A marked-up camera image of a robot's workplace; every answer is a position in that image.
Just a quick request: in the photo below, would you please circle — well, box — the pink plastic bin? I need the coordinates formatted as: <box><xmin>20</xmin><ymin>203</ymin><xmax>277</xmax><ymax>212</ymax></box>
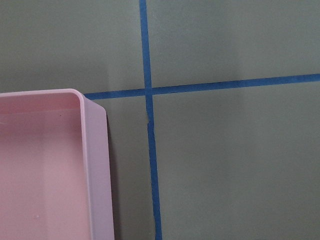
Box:
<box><xmin>0</xmin><ymin>89</ymin><xmax>115</xmax><ymax>240</ymax></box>

